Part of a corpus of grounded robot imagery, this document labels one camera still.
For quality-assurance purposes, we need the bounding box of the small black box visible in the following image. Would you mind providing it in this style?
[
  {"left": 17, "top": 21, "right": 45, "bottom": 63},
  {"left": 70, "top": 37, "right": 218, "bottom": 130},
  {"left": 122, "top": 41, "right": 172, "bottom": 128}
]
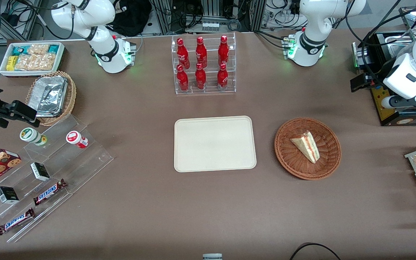
[
  {"left": 30, "top": 162, "right": 51, "bottom": 182},
  {"left": 0, "top": 186, "right": 20, "bottom": 205}
]

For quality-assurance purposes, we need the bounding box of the triangular sandwich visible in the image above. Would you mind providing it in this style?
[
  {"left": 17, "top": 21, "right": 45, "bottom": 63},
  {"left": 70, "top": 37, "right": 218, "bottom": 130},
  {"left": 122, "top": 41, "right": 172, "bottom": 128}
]
[{"left": 290, "top": 131, "right": 319, "bottom": 164}]

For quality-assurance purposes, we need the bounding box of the snickers bar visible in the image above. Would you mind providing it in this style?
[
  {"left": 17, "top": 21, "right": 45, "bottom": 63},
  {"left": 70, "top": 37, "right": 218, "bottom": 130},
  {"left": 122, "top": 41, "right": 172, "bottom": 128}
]
[
  {"left": 0, "top": 208, "right": 35, "bottom": 236},
  {"left": 33, "top": 179, "right": 68, "bottom": 206}
]

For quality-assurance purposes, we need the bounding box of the clear acrylic bottle rack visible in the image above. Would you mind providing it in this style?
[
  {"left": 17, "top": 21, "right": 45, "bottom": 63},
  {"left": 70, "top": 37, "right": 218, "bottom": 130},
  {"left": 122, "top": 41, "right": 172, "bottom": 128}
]
[{"left": 171, "top": 32, "right": 237, "bottom": 95}]

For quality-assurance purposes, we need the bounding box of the black bag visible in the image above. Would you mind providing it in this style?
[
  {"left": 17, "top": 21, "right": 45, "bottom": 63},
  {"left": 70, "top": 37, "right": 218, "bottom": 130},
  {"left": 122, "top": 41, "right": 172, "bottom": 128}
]
[{"left": 108, "top": 0, "right": 153, "bottom": 37}]

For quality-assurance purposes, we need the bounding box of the light wicker basket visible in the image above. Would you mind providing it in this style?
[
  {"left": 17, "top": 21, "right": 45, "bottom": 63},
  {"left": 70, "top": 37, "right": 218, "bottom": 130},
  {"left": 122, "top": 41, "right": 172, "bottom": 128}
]
[{"left": 26, "top": 71, "right": 77, "bottom": 127}]

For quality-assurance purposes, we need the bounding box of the green lid white cup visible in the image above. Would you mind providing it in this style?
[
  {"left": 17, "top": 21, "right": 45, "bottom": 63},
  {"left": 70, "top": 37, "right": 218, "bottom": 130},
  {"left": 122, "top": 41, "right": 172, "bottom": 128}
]
[{"left": 19, "top": 127, "right": 48, "bottom": 147}]

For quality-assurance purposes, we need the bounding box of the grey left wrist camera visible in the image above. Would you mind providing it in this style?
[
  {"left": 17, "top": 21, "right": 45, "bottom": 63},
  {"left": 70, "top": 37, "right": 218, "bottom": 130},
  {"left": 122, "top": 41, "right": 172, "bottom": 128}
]
[{"left": 381, "top": 93, "right": 416, "bottom": 109}]

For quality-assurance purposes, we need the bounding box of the red lid white cup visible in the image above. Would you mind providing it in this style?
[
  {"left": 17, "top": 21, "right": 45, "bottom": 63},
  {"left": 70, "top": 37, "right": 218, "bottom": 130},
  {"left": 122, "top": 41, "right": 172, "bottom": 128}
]
[{"left": 66, "top": 131, "right": 89, "bottom": 149}]

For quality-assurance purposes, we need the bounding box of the brown round wicker basket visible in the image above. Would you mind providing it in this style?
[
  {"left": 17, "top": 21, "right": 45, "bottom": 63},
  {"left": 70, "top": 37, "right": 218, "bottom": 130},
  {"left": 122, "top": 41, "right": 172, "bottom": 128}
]
[{"left": 274, "top": 117, "right": 342, "bottom": 180}]

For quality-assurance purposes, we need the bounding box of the black food warmer machine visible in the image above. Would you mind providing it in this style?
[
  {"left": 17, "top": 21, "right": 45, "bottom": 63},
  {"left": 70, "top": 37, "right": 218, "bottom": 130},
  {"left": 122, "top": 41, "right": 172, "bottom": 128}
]
[{"left": 351, "top": 31, "right": 416, "bottom": 127}]

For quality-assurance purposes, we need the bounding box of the clear cracker bag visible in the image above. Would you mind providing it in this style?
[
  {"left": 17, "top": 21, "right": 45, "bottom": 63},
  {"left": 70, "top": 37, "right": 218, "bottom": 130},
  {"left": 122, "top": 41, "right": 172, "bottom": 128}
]
[
  {"left": 15, "top": 53, "right": 56, "bottom": 71},
  {"left": 27, "top": 44, "right": 49, "bottom": 57}
]

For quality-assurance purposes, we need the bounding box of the black cable loop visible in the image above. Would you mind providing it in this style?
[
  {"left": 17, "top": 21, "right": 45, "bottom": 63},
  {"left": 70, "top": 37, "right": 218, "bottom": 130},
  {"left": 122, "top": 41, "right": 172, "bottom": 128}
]
[{"left": 289, "top": 242, "right": 342, "bottom": 260}]

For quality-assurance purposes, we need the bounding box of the aluminium foil container stack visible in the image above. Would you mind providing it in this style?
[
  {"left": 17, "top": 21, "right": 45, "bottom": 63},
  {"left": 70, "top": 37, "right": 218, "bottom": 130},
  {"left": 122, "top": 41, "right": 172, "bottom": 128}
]
[{"left": 27, "top": 75, "right": 68, "bottom": 118}]

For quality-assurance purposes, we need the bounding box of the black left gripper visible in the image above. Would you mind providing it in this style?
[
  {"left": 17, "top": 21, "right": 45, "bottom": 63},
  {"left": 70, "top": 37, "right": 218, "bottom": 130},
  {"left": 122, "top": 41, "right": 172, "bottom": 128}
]
[{"left": 350, "top": 70, "right": 386, "bottom": 94}]

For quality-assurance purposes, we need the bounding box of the white rectangular snack bin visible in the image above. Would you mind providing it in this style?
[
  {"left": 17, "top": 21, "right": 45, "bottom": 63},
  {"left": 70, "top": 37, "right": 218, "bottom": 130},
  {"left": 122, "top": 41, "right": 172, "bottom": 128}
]
[{"left": 0, "top": 42, "right": 66, "bottom": 77}]

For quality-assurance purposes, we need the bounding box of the steel warmer pan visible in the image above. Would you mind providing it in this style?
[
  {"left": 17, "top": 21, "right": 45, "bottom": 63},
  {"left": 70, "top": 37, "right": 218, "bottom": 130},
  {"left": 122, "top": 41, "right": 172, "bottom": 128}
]
[{"left": 383, "top": 34, "right": 416, "bottom": 55}]

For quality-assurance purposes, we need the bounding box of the red cola bottle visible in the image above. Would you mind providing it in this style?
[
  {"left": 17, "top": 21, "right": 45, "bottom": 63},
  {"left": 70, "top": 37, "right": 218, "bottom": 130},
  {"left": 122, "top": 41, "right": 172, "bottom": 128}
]
[
  {"left": 218, "top": 35, "right": 229, "bottom": 67},
  {"left": 176, "top": 64, "right": 189, "bottom": 92},
  {"left": 217, "top": 63, "right": 229, "bottom": 91},
  {"left": 196, "top": 36, "right": 208, "bottom": 68},
  {"left": 177, "top": 38, "right": 190, "bottom": 70},
  {"left": 195, "top": 62, "right": 207, "bottom": 90}
]

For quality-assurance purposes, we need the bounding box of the clear acrylic stepped display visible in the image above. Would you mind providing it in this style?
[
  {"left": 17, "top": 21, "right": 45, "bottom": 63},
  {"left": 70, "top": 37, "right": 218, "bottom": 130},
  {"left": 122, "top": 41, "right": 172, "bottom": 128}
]
[{"left": 0, "top": 114, "right": 114, "bottom": 243}]

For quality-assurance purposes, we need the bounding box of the beige plastic tray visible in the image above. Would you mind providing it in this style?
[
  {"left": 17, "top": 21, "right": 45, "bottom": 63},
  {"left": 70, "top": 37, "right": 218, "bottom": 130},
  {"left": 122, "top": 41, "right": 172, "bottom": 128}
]
[{"left": 174, "top": 116, "right": 257, "bottom": 173}]

